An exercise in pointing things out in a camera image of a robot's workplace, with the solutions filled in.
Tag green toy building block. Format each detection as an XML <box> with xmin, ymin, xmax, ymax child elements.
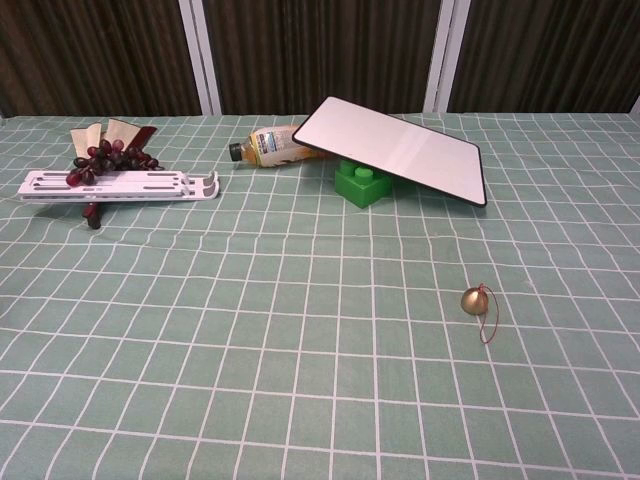
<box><xmin>333</xmin><ymin>158</ymin><xmax>394</xmax><ymax>209</ymax></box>

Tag dark red grape bunch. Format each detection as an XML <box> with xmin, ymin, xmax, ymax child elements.
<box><xmin>65</xmin><ymin>138</ymin><xmax>165</xmax><ymax>189</ymax></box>

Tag green checkered tablecloth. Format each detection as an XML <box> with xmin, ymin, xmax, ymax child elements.
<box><xmin>0</xmin><ymin>113</ymin><xmax>640</xmax><ymax>480</ymax></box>

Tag white folding stand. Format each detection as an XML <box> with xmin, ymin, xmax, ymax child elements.
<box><xmin>16</xmin><ymin>169</ymin><xmax>222</xmax><ymax>203</ymax></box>

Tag yellow drink plastic bottle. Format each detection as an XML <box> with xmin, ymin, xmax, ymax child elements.
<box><xmin>228</xmin><ymin>124</ymin><xmax>334</xmax><ymax>168</ymax></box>

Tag small golden bell red string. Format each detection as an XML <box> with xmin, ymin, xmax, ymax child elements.
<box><xmin>460</xmin><ymin>283</ymin><xmax>502</xmax><ymax>346</ymax></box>

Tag white board black frame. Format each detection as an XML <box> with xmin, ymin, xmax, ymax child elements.
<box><xmin>291</xmin><ymin>95</ymin><xmax>488</xmax><ymax>208</ymax></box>

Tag dark brown curtain panel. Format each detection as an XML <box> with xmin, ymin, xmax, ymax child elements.
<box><xmin>447</xmin><ymin>0</ymin><xmax>640</xmax><ymax>114</ymax></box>
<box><xmin>0</xmin><ymin>0</ymin><xmax>204</xmax><ymax>119</ymax></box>
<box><xmin>202</xmin><ymin>0</ymin><xmax>444</xmax><ymax>116</ymax></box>

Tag beige folding fan red ribs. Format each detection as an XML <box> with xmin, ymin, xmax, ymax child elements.
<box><xmin>69</xmin><ymin>117</ymin><xmax>157</xmax><ymax>230</ymax></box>

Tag white frame post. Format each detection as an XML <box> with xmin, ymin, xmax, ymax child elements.
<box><xmin>422</xmin><ymin>0</ymin><xmax>473</xmax><ymax>114</ymax></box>
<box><xmin>178</xmin><ymin>0</ymin><xmax>223</xmax><ymax>117</ymax></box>

